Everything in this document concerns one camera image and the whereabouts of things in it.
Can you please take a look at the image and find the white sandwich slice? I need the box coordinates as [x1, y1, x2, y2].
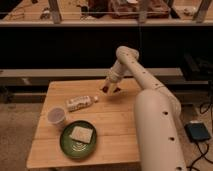
[70, 126, 93, 143]

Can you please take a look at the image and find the black cable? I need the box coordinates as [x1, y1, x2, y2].
[181, 76, 213, 171]

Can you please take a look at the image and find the wooden table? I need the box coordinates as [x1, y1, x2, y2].
[27, 79, 141, 169]

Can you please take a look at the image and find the plastic bottle with white cap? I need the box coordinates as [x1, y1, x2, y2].
[66, 96, 99, 112]

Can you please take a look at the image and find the black foot pedal box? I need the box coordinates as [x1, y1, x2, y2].
[184, 123, 211, 142]

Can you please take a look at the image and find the background shelf with clutter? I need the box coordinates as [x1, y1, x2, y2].
[0, 0, 213, 27]

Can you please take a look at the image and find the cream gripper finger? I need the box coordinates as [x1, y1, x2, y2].
[113, 83, 121, 93]
[101, 80, 110, 92]

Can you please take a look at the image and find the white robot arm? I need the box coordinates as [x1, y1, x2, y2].
[102, 46, 187, 171]

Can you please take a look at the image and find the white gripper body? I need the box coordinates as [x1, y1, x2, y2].
[106, 62, 126, 83]

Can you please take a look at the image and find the green plate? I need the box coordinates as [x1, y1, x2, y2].
[60, 120, 97, 159]

